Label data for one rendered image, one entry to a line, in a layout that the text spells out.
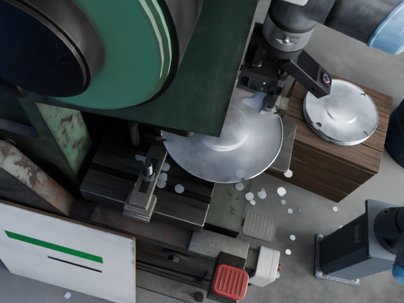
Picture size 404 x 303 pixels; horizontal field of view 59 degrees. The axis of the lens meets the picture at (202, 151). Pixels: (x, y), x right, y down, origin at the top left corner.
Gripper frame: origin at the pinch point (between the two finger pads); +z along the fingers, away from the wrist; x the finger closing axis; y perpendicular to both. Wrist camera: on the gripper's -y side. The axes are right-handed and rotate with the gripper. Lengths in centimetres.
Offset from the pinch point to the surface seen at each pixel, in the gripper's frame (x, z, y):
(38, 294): 45, 89, 56
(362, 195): -34, 89, -64
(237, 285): 33.4, 12.8, -4.2
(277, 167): 6.5, 11.0, -7.0
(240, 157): 6.9, 10.8, 1.7
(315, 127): -37, 52, -27
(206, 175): 13.5, 10.9, 7.8
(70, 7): 32, -47, 17
